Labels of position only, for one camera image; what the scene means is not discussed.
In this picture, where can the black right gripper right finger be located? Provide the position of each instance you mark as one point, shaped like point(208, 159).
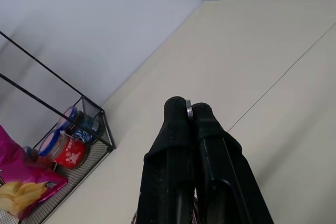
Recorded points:
point(225, 161)

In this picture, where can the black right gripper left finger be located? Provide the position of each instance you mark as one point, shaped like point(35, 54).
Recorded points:
point(170, 155)

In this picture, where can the small silver coin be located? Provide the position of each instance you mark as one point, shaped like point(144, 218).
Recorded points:
point(189, 110)

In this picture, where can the jar with blue label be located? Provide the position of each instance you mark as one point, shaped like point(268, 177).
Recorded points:
point(80, 125)

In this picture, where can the jar with red label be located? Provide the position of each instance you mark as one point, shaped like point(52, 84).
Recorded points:
point(68, 151)

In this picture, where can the small jar with blue lid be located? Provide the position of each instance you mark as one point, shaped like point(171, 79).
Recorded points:
point(36, 155)

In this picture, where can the pink potato chips bag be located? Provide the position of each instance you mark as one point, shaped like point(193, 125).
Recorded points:
point(23, 179)

